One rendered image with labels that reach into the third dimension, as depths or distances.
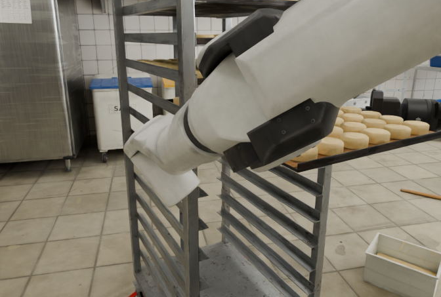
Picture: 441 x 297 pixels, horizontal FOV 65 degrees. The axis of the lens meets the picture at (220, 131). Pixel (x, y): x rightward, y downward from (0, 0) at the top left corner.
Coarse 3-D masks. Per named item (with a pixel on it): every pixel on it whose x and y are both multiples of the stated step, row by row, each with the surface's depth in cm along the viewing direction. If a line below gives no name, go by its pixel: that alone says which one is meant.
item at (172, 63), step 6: (138, 60) 126; (144, 60) 124; (150, 60) 124; (156, 60) 129; (162, 60) 124; (168, 60) 124; (174, 60) 128; (168, 66) 102; (174, 66) 102; (198, 72) 85
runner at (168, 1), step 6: (150, 0) 96; (156, 0) 92; (162, 0) 88; (168, 0) 85; (174, 0) 81; (126, 6) 118; (132, 6) 112; (138, 6) 106; (144, 6) 101; (150, 6) 96; (156, 6) 92; (162, 6) 89; (168, 6) 85; (174, 6) 83; (126, 12) 119; (132, 12) 113; (138, 12) 107; (144, 12) 107
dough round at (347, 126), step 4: (344, 124) 71; (348, 124) 71; (352, 124) 71; (356, 124) 71; (360, 124) 71; (344, 128) 69; (348, 128) 69; (352, 128) 68; (356, 128) 68; (360, 128) 68; (364, 128) 69; (360, 132) 68
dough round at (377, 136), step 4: (368, 128) 68; (372, 128) 68; (364, 132) 65; (368, 132) 64; (372, 132) 64; (376, 132) 64; (380, 132) 64; (384, 132) 64; (388, 132) 64; (368, 136) 64; (372, 136) 64; (376, 136) 63; (380, 136) 63; (384, 136) 63; (388, 136) 64; (372, 140) 64; (376, 140) 64; (380, 140) 63; (384, 140) 64; (388, 140) 64; (376, 144) 64
